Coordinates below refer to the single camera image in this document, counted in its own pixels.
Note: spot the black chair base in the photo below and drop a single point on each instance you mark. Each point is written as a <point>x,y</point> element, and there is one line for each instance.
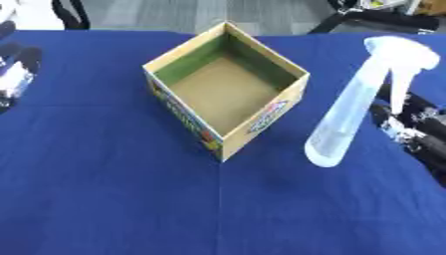
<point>377,18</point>

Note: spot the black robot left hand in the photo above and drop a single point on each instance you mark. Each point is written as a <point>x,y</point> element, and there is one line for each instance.
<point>17,71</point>

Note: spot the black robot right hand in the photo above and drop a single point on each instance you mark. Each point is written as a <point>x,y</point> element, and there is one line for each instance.
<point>421,132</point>

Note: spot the clear white spray bottle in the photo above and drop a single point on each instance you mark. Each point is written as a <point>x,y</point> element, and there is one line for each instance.
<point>354,103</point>

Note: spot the black chair leg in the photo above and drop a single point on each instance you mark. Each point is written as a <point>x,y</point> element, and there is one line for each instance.
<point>71,15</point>

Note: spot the tan cardboard box green inside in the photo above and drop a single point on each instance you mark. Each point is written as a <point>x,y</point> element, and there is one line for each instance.
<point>223,93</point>

